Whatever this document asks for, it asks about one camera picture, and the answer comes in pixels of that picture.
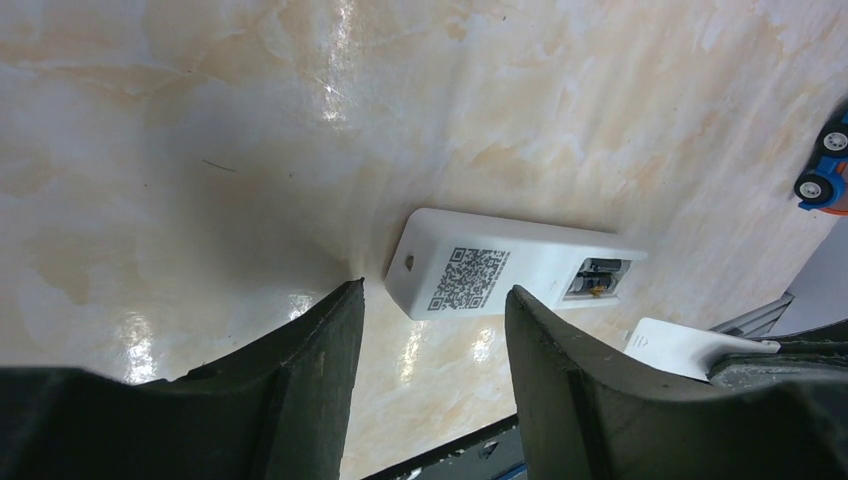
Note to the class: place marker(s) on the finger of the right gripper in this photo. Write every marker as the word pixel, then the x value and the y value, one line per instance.
pixel 803 361

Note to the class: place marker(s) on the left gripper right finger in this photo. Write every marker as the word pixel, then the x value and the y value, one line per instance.
pixel 588 411

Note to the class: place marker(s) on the white remote control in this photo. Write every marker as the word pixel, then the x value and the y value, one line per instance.
pixel 453 265

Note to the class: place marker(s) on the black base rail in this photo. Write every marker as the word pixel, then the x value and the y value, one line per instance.
pixel 493 452

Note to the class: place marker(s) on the colourful toy car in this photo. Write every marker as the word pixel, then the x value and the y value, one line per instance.
pixel 822 185

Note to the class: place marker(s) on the white remote battery cover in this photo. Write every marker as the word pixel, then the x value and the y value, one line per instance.
pixel 686 351

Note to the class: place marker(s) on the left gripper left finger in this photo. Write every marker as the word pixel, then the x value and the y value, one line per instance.
pixel 277 408

